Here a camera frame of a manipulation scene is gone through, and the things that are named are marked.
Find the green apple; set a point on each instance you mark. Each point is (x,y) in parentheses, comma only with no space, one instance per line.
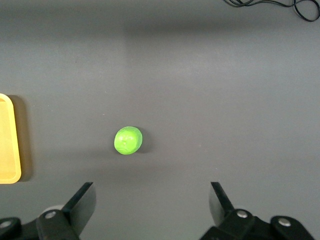
(128,140)

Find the yellow plastic tray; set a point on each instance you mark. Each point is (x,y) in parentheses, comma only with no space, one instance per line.
(7,145)

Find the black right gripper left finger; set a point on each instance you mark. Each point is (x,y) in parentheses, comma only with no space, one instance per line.
(75,215)

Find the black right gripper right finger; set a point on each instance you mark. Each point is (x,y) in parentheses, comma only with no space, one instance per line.
(225,215)

